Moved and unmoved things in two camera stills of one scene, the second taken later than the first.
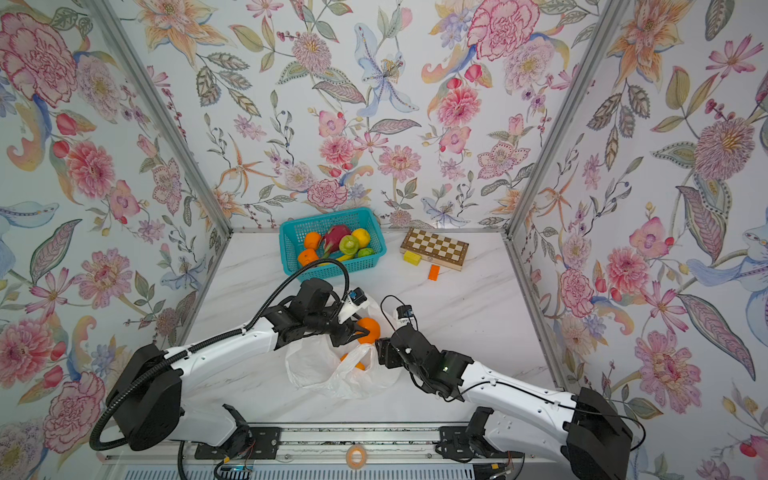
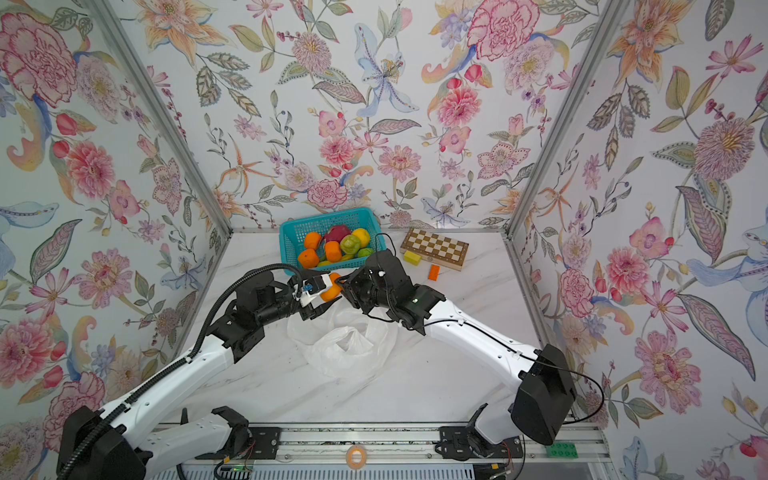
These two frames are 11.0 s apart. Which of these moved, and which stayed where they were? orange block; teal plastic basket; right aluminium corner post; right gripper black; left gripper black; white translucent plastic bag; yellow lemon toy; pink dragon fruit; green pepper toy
Moved: right gripper black; white translucent plastic bag; left gripper black
Stayed: green pepper toy; right aluminium corner post; pink dragon fruit; yellow lemon toy; orange block; teal plastic basket
